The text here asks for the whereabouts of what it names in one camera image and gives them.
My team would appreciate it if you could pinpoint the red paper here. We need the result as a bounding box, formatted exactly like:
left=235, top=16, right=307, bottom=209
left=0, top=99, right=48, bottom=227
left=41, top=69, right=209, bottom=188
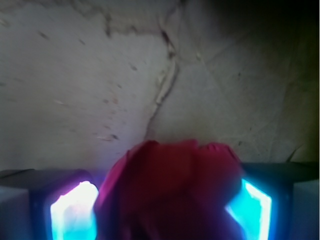
left=94, top=140, right=245, bottom=240

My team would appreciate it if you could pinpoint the brown paper bag liner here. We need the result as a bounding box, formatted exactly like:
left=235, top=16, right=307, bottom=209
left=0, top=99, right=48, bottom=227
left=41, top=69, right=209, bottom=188
left=0, top=0, right=320, bottom=170

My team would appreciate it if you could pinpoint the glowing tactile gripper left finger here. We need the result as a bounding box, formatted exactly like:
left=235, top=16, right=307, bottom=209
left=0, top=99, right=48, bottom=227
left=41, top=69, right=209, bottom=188
left=0, top=169, right=99, bottom=240

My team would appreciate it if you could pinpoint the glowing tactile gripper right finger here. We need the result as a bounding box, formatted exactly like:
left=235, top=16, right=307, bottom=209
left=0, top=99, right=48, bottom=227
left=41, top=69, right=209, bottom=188
left=225, top=162, right=320, bottom=240

